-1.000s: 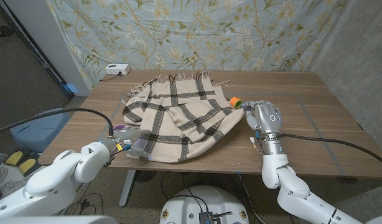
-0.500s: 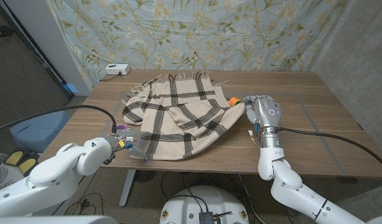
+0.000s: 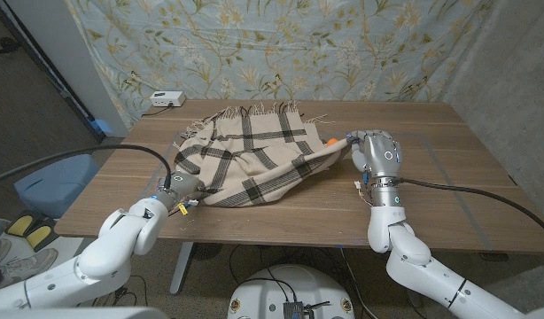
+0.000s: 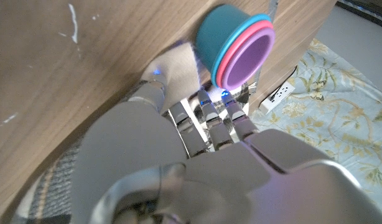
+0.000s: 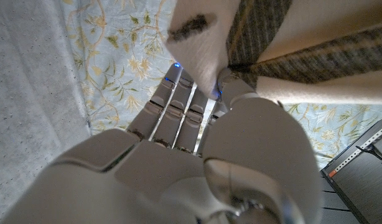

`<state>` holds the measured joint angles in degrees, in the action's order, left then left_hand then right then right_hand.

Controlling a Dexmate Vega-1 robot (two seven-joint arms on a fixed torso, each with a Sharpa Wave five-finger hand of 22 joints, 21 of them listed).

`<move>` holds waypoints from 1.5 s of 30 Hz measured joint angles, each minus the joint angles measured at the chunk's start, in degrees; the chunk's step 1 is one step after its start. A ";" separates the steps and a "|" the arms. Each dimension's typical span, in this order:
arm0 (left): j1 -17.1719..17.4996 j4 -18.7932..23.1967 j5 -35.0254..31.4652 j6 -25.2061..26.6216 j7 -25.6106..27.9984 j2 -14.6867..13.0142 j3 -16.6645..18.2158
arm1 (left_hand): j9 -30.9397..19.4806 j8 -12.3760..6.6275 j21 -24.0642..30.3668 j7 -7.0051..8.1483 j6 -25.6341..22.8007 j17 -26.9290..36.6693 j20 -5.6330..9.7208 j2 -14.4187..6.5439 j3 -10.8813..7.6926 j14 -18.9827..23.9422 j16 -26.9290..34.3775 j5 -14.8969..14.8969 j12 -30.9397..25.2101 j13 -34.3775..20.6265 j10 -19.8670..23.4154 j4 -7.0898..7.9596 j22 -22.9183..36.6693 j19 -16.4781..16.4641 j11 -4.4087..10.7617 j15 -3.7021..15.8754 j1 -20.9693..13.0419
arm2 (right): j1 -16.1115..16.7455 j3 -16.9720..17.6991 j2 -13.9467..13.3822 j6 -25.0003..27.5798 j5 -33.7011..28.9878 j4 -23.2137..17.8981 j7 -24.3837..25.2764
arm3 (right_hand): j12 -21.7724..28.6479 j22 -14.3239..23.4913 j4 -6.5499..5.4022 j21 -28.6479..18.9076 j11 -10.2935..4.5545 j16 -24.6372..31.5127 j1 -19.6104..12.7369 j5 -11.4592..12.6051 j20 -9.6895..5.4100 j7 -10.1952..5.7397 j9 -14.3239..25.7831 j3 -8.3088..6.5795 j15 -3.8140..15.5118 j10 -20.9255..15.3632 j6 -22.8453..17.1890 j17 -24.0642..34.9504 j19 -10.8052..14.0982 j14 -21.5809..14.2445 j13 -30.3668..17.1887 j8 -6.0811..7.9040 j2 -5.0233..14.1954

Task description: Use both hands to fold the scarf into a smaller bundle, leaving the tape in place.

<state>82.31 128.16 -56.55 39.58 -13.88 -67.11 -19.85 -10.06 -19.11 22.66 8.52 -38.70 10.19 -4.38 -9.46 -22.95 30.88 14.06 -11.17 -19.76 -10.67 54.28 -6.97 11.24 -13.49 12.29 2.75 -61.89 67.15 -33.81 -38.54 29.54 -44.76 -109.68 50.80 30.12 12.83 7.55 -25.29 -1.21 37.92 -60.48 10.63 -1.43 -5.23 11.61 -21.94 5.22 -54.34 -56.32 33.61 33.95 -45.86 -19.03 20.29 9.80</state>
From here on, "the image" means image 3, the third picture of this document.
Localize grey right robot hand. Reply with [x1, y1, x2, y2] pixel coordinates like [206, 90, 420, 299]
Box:
[347, 128, 403, 207]

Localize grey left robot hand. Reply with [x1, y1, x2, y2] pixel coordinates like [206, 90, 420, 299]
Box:
[152, 170, 206, 210]

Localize beige plaid fringed scarf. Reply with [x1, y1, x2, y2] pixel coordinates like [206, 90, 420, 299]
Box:
[172, 100, 355, 208]

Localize white table leg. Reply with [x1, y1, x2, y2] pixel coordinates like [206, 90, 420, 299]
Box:
[169, 241, 196, 296]

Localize white power strip box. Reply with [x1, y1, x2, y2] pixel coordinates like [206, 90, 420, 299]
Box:
[149, 90, 187, 108]

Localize blue cushioned stool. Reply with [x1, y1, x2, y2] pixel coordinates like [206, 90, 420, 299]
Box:
[13, 152, 101, 219]

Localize floral printed backdrop cloth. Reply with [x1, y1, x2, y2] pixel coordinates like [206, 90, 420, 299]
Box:
[66, 0, 497, 130]

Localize white round robot torso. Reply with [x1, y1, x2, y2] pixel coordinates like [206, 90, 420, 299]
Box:
[227, 263, 356, 319]

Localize grey table leg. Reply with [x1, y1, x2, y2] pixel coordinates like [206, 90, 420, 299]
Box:
[393, 250, 423, 309]

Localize yellow black foot pedal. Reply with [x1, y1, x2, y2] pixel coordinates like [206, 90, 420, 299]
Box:
[4, 211, 35, 237]
[25, 223, 56, 252]

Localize white robot chest panel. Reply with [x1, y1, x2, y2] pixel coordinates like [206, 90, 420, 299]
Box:
[0, 306, 169, 319]

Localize small grey torso module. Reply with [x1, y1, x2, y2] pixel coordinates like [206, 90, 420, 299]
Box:
[284, 300, 315, 319]

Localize grey sneaker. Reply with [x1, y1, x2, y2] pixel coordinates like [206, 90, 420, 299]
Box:
[0, 246, 59, 293]

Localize black power strip cord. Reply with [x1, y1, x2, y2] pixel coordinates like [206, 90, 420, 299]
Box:
[141, 104, 174, 119]

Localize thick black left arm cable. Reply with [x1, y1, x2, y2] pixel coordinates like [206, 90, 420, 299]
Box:
[0, 144, 174, 190]

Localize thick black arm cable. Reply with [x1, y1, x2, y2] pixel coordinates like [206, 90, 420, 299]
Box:
[398, 176, 544, 240]
[0, 144, 174, 190]

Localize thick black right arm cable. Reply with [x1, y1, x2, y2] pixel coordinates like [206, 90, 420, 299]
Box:
[398, 176, 544, 240]

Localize black cable under table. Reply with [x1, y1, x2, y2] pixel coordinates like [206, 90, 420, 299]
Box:
[339, 246, 382, 319]

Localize black floor cable bundle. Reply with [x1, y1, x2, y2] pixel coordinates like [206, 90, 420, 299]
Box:
[92, 274, 149, 307]

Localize black torso cable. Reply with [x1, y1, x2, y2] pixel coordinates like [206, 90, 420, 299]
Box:
[229, 243, 299, 305]

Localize black door handle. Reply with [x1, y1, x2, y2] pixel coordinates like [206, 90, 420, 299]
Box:
[0, 35, 21, 54]

